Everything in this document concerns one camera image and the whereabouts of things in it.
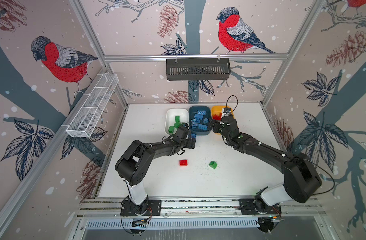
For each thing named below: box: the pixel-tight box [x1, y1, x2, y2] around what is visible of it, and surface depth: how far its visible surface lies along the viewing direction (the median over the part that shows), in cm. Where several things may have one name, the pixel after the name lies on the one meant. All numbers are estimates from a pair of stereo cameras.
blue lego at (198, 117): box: [194, 113, 203, 121], surface depth 113 cm
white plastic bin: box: [164, 108, 189, 135], surface depth 112 cm
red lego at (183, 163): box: [179, 159, 188, 167], surface depth 90 cm
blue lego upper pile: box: [197, 110, 207, 116], surface depth 116 cm
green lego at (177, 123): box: [173, 119, 181, 128], surface depth 108 cm
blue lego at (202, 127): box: [198, 124, 208, 131], surface depth 105 cm
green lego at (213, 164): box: [208, 160, 218, 169], surface depth 89 cm
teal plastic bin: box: [188, 105, 212, 136], surface depth 112 cm
